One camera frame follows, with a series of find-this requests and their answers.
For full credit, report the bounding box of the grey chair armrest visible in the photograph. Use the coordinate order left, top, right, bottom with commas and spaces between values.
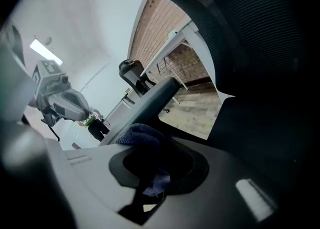
98, 76, 181, 148

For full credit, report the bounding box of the ceiling tube light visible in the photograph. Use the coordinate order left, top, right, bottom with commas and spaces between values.
29, 38, 64, 65

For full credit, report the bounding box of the white table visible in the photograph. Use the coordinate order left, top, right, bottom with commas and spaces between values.
139, 20, 208, 105

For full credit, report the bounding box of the black mesh office chair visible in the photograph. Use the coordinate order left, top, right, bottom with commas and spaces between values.
131, 0, 320, 199
118, 59, 156, 99

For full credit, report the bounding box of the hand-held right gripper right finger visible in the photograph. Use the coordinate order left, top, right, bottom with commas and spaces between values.
143, 136, 296, 229

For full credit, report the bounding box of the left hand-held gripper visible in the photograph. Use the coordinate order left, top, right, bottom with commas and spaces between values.
31, 59, 90, 128

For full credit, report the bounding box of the blue cloth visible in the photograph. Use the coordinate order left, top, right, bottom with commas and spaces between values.
116, 122, 176, 198

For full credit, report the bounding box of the grey top desk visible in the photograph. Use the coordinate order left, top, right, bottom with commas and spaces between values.
104, 88, 137, 124

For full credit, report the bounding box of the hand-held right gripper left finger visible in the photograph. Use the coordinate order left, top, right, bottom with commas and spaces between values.
62, 144, 142, 229

